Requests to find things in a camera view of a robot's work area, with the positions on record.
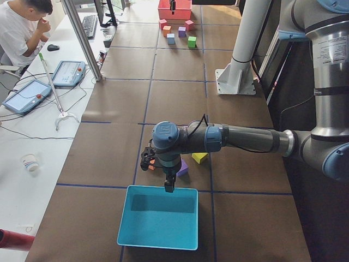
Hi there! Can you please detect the green foam block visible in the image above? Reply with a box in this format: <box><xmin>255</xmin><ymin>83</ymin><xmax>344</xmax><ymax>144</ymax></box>
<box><xmin>187</xmin><ymin>36</ymin><xmax>197</xmax><ymax>49</ymax></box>

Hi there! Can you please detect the black computer mouse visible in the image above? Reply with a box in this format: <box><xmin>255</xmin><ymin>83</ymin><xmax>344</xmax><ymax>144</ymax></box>
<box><xmin>47</xmin><ymin>44</ymin><xmax>60</xmax><ymax>52</ymax></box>

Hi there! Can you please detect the light blue foam block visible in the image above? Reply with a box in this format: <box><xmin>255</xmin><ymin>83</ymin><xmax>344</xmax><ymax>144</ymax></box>
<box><xmin>166</xmin><ymin>33</ymin><xmax>175</xmax><ymax>45</ymax></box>

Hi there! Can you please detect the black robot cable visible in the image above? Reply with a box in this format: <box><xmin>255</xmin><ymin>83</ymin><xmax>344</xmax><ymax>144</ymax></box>
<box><xmin>186</xmin><ymin>114</ymin><xmax>208</xmax><ymax>137</ymax></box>

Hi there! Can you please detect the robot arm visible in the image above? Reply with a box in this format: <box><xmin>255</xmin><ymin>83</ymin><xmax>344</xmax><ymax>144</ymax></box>
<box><xmin>140</xmin><ymin>1</ymin><xmax>348</xmax><ymax>192</ymax></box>

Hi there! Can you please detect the teach pendant near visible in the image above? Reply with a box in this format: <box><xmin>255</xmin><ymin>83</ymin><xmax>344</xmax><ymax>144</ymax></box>
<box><xmin>2</xmin><ymin>80</ymin><xmax>52</xmax><ymax>114</ymax></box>

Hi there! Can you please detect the purple foam block left side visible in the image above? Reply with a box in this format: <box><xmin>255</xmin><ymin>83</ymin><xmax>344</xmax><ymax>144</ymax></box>
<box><xmin>176</xmin><ymin>158</ymin><xmax>189</xmax><ymax>177</ymax></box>

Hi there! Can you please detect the person in white shirt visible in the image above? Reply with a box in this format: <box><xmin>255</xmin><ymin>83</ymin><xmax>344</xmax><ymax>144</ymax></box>
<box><xmin>1</xmin><ymin>0</ymin><xmax>53</xmax><ymax>72</ymax></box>

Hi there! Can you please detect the paper cup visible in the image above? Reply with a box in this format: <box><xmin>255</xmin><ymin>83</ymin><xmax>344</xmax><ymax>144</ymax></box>
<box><xmin>21</xmin><ymin>154</ymin><xmax>39</xmax><ymax>172</ymax></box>

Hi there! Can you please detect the aluminium frame post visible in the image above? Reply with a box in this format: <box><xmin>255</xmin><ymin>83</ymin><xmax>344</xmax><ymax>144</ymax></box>
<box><xmin>61</xmin><ymin>0</ymin><xmax>103</xmax><ymax>82</ymax></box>

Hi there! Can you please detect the crimson foam block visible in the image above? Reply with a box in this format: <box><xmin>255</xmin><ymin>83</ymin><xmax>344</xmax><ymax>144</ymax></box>
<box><xmin>184</xmin><ymin>20</ymin><xmax>195</xmax><ymax>32</ymax></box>

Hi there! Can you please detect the red cylinder bottle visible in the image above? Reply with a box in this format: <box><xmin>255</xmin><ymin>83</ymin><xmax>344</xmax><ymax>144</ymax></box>
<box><xmin>0</xmin><ymin>229</ymin><xmax>35</xmax><ymax>251</ymax></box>

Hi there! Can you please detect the purple foam block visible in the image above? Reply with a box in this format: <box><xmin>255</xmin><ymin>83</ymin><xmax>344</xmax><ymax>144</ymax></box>
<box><xmin>178</xmin><ymin>26</ymin><xmax>186</xmax><ymax>38</ymax></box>
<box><xmin>176</xmin><ymin>158</ymin><xmax>189</xmax><ymax>177</ymax></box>

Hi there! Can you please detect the teach pendant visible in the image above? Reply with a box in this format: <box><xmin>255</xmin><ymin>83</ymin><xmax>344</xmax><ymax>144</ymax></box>
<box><xmin>2</xmin><ymin>80</ymin><xmax>52</xmax><ymax>114</ymax></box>
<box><xmin>51</xmin><ymin>61</ymin><xmax>86</xmax><ymax>89</ymax></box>

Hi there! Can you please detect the orange foam block left side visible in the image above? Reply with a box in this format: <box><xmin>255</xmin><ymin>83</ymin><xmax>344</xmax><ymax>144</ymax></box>
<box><xmin>148</xmin><ymin>159</ymin><xmax>155</xmax><ymax>170</ymax></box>

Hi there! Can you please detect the reacher grabber tool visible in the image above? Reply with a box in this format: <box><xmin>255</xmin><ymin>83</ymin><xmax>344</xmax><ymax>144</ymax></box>
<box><xmin>39</xmin><ymin>52</ymin><xmax>80</xmax><ymax>131</ymax></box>

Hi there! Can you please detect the black keyboard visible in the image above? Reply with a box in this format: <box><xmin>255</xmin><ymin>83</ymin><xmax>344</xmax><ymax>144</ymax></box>
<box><xmin>82</xmin><ymin>15</ymin><xmax>97</xmax><ymax>39</ymax></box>

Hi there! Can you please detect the purple foam block right side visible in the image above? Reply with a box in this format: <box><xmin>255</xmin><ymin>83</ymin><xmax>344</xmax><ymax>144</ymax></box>
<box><xmin>178</xmin><ymin>26</ymin><xmax>186</xmax><ymax>38</ymax></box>

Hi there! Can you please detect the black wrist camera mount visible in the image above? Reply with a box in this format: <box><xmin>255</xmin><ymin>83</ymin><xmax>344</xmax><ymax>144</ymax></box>
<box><xmin>140</xmin><ymin>139</ymin><xmax>155</xmax><ymax>171</ymax></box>

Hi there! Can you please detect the red plastic bin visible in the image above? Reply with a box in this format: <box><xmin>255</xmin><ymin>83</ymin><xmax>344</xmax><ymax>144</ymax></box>
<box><xmin>158</xmin><ymin>0</ymin><xmax>192</xmax><ymax>20</ymax></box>

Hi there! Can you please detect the orange foam block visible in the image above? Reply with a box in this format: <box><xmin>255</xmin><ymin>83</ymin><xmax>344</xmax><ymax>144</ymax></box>
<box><xmin>148</xmin><ymin>159</ymin><xmax>155</xmax><ymax>170</ymax></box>
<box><xmin>162</xmin><ymin>25</ymin><xmax>172</xmax><ymax>38</ymax></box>

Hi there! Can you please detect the teach pendant far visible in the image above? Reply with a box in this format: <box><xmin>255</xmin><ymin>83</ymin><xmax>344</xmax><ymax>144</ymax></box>
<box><xmin>51</xmin><ymin>61</ymin><xmax>86</xmax><ymax>89</ymax></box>

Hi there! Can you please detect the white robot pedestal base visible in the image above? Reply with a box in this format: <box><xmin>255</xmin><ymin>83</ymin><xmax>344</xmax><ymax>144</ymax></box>
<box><xmin>215</xmin><ymin>0</ymin><xmax>272</xmax><ymax>95</ymax></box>

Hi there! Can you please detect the yellow foam block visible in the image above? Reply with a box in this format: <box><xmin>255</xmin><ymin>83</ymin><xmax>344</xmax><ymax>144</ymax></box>
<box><xmin>191</xmin><ymin>153</ymin><xmax>208</xmax><ymax>164</ymax></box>

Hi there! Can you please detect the orange foam block right side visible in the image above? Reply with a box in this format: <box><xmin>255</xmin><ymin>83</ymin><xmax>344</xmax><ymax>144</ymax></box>
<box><xmin>162</xmin><ymin>25</ymin><xmax>172</xmax><ymax>38</ymax></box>

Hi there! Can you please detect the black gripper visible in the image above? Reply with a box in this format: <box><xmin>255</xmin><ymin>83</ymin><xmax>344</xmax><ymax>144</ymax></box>
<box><xmin>163</xmin><ymin>167</ymin><xmax>177</xmax><ymax>193</ymax></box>

